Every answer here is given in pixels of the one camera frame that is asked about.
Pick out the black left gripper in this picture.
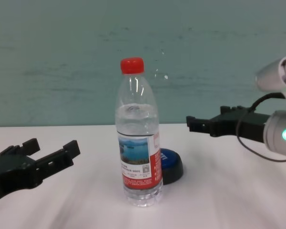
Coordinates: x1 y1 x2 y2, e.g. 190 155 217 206
0 138 81 203

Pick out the clear water bottle red cap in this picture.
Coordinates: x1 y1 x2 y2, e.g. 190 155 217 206
114 57 163 208

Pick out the blue button black base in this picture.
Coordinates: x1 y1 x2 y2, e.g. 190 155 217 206
159 148 184 186

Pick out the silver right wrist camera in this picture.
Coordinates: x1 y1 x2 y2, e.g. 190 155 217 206
255 54 286 101

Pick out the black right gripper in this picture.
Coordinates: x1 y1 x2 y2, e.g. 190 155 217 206
186 105 270 143

